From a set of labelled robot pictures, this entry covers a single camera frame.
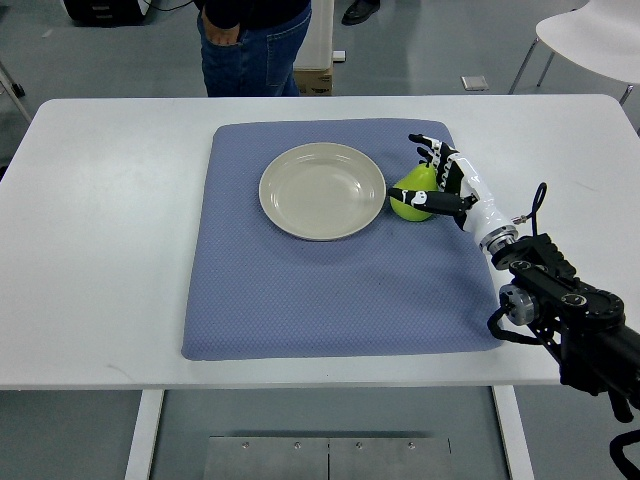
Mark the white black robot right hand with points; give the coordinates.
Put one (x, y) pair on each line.
(462, 195)

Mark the green pear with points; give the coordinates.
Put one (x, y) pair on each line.
(413, 190)

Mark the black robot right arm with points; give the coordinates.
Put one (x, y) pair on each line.
(582, 327)

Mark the beige round plate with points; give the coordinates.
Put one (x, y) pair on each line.
(322, 191)

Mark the metal floor plate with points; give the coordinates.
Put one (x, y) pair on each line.
(264, 457)

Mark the grey floor socket cover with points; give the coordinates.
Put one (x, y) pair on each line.
(474, 83)

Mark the blue quilted mat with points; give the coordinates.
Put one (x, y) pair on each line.
(394, 288)

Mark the brown cardboard box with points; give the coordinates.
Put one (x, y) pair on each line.
(314, 82)

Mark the black shoe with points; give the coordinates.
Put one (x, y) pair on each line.
(359, 11)

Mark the white plastic chair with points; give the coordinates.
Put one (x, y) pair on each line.
(601, 37)

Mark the person in blue jeans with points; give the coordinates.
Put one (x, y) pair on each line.
(248, 48)

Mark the black equipment case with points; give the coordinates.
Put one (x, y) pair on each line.
(106, 12)

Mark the grey chair leg left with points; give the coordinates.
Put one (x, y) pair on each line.
(15, 92)

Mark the white pedestal column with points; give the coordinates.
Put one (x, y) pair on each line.
(317, 52)

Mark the white table frame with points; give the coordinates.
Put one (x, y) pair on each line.
(513, 439)

